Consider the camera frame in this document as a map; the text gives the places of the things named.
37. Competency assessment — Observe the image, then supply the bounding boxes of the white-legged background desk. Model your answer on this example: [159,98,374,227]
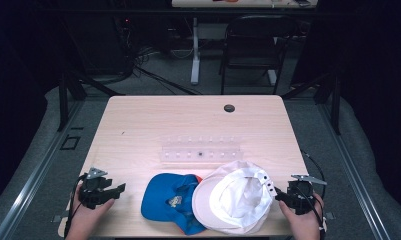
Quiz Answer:
[171,0,319,86]

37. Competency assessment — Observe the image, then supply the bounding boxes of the clear acrylic peg rack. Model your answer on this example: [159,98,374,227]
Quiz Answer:
[160,135,244,164]

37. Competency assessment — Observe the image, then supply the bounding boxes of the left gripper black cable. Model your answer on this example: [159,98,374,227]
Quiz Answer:
[63,173,89,239]

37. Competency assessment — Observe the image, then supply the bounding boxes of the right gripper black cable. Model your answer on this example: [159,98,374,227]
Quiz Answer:
[300,149,327,240]

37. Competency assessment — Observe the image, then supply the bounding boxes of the person's left hand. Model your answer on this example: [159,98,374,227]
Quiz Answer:
[69,198,116,231]

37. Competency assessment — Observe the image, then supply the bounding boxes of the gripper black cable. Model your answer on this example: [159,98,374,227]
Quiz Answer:
[63,173,89,239]
[300,149,327,240]

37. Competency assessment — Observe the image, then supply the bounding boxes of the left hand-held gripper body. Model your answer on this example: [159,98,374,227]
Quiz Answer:
[78,167,114,210]

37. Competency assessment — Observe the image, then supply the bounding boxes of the black folding chair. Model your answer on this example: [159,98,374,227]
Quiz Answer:
[218,14,301,96]

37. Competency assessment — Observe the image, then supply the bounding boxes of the white baseball cap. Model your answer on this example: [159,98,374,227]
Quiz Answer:
[191,160,278,236]

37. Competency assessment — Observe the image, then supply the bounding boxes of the blue baseball cap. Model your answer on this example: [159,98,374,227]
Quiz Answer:
[140,172,207,236]

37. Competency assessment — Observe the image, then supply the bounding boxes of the person's right hand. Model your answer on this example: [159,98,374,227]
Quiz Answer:
[278,194,324,233]

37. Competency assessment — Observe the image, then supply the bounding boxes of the black floor cables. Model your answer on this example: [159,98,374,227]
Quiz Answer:
[121,46,202,96]

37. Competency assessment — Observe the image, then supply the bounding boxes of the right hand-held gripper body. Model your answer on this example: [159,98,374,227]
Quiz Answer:
[286,174,327,216]

